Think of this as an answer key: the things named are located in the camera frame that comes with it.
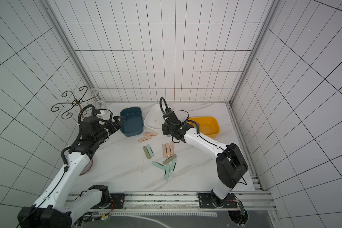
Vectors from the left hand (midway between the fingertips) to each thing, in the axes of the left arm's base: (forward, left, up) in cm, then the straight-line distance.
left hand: (121, 123), depth 78 cm
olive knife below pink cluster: (-12, -27, -23) cm, 37 cm away
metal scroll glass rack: (+8, +25, +7) cm, 28 cm away
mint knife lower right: (-15, -30, -23) cm, 40 cm away
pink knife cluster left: (-6, -24, -22) cm, 33 cm away
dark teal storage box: (+17, +2, -25) cm, 30 cm away
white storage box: (+20, -14, -22) cm, 33 cm away
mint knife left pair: (-6, -14, -23) cm, 28 cm away
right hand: (+7, -28, -7) cm, 29 cm away
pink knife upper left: (+8, -11, -23) cm, 27 cm away
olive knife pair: (-7, -12, -22) cm, 26 cm away
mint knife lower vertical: (-19, -26, -23) cm, 40 cm away
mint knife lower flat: (-15, -20, -23) cm, 34 cm away
